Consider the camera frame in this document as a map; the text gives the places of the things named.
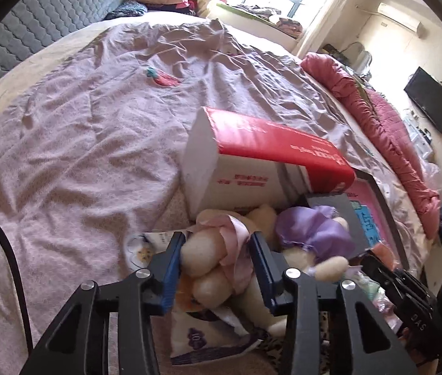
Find black television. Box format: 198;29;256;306
403;66;442;134

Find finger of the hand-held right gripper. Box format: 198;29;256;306
359;251;401;288

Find black cable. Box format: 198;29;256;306
0;196;35;355

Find white packet with purple print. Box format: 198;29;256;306
169;305;263;366

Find standing fan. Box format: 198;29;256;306
343;41;375;79

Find pink rolled duvet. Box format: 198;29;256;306
300;52;442;240

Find red and white carton box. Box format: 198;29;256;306
182;106;356;219

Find dark patterned cloth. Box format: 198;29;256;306
105;0;150;21

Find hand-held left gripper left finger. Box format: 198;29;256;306
29;231;187;375

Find pink box with dark frame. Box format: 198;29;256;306
345;167;411;271

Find leopard print cloth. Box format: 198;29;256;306
250;312;333;375

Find grey quilted headboard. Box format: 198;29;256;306
0;0;139;105

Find beige bed sheet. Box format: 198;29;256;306
0;10;300;143

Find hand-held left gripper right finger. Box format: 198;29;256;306
247;231;417;375

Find cream plush bear pink bow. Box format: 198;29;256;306
180;205;289;338

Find white printed packet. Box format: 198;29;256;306
125;231;175;271

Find green patterned cloth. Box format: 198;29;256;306
346;66;375;101

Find lilac bed blanket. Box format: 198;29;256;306
0;19;428;375

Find green floral tissue packet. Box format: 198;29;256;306
346;267;382;306

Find white air conditioner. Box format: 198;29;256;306
376;2;425;38

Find dark blue box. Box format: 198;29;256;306
306;192;375;251

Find clothes on windowsill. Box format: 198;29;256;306
229;3;304;40

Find cream plush bear purple bow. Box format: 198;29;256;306
275;205;357;283

